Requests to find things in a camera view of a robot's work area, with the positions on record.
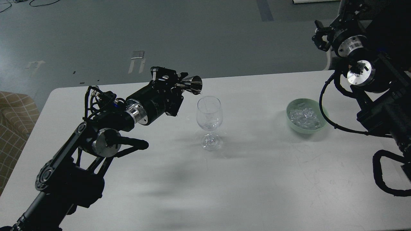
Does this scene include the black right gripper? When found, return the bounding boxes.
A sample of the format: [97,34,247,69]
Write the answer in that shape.
[312,17,368,57]

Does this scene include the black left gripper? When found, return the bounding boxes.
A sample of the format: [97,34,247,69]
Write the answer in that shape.
[126,67,188,126]

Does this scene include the steel double jigger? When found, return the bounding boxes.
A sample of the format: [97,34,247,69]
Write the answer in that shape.
[175,76,203,95]

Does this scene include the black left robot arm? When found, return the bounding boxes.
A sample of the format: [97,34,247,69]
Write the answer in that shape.
[1,67,203,231]

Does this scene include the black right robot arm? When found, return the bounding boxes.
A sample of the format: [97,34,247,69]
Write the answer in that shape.
[312,16,410,196]

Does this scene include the clear wine glass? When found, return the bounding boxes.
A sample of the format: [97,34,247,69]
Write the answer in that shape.
[196,96,223,151]

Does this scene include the clear ice cubes pile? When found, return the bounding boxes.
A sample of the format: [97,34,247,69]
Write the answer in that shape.
[288,107,322,130]

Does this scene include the white office chair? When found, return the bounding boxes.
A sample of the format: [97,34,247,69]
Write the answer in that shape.
[323,48,340,71]

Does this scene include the grey tape strips on floor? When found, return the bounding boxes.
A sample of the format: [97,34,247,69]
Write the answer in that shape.
[128,50,146,74]

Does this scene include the green bowl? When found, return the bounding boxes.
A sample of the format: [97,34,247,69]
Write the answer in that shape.
[285,98,328,135]

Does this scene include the black floor cable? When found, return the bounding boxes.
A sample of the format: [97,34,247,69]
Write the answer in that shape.
[0,0,60,13]

